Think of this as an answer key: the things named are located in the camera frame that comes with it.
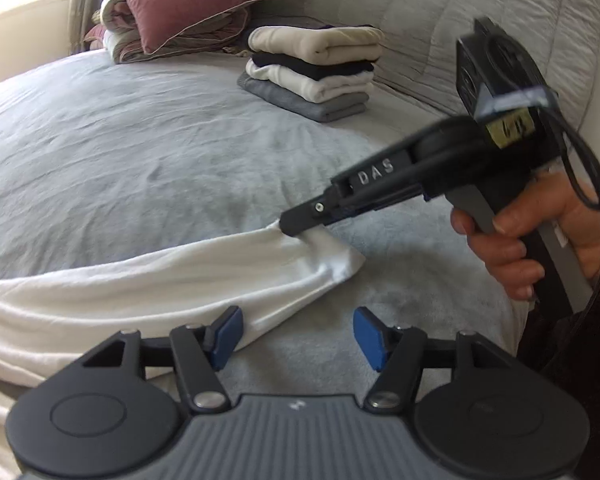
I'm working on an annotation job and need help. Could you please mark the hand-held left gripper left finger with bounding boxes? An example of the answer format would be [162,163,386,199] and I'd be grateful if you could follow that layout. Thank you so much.
[82,305,245,413]

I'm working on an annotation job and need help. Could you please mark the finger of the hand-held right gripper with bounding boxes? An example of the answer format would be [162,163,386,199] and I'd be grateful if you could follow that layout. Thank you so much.
[279,192,361,237]

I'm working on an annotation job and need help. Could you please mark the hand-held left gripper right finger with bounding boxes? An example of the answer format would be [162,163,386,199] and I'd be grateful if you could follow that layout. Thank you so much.
[354,306,520,413]

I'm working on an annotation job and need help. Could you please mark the white pants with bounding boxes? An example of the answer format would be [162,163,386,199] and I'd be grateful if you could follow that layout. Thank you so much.
[0,224,367,480]

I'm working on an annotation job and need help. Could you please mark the person's right hand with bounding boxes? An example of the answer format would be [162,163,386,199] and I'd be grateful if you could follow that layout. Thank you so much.
[450,170,600,303]

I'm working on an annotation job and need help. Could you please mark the folded grey garment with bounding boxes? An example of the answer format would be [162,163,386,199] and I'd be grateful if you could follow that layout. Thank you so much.
[237,71,371,122]

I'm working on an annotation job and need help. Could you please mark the folded white garment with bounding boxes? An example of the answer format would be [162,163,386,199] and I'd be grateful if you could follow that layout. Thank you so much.
[245,57,376,102]

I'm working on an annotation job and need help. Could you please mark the folded black garment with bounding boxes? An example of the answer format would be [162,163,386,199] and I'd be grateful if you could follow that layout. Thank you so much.
[250,50,381,81]

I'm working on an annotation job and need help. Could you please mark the grey quilted headboard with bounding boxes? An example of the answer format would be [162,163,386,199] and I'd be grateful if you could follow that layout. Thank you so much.
[252,0,600,171]

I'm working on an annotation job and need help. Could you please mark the folded cream garment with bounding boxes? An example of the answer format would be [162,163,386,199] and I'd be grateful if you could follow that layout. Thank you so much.
[247,25,385,65]

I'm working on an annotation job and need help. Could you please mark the folded grey pink quilt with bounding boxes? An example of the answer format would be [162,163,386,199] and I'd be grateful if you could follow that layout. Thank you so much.
[87,0,253,65]

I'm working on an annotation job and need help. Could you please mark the grey floral curtain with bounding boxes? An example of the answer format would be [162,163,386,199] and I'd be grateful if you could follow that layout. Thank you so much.
[67,0,111,56]

